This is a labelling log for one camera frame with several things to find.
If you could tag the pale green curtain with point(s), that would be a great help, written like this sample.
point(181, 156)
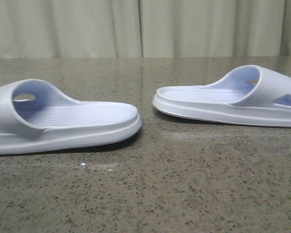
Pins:
point(144, 28)

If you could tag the light blue slipper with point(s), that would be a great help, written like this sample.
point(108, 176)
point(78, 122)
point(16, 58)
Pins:
point(247, 95)
point(36, 116)

